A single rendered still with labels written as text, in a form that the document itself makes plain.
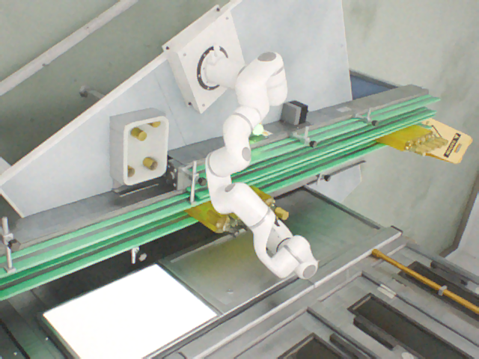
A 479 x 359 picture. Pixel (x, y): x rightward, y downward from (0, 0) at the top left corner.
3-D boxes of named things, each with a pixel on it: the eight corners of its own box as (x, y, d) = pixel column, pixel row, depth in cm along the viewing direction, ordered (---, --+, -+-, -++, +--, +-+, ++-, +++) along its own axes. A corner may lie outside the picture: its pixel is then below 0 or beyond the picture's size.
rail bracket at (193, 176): (176, 196, 192) (198, 211, 185) (178, 153, 184) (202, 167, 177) (182, 194, 194) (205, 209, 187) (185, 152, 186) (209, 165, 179)
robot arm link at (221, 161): (219, 119, 166) (192, 148, 159) (245, 107, 156) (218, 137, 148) (246, 152, 170) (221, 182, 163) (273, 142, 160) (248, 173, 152)
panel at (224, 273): (36, 321, 158) (99, 396, 138) (35, 313, 156) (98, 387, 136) (251, 224, 216) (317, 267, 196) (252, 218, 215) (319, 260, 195)
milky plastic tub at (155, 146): (110, 176, 184) (124, 187, 179) (109, 116, 174) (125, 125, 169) (151, 164, 196) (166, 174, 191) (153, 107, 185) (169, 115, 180)
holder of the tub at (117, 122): (110, 189, 187) (122, 199, 183) (109, 116, 174) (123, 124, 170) (150, 177, 198) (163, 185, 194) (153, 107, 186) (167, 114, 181)
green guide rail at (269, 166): (185, 190, 194) (200, 199, 190) (185, 187, 194) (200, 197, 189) (423, 108, 308) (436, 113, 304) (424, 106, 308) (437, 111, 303)
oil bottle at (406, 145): (371, 139, 280) (420, 159, 263) (373, 129, 277) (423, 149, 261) (377, 137, 284) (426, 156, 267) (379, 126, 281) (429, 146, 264)
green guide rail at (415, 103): (187, 171, 191) (201, 181, 186) (187, 169, 191) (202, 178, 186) (427, 96, 305) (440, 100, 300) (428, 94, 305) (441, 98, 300)
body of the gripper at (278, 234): (294, 259, 181) (276, 241, 190) (299, 234, 177) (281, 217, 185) (276, 264, 178) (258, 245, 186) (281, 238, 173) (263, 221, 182)
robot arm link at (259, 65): (230, 131, 168) (219, 89, 156) (269, 87, 180) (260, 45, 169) (256, 137, 163) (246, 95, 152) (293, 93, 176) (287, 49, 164)
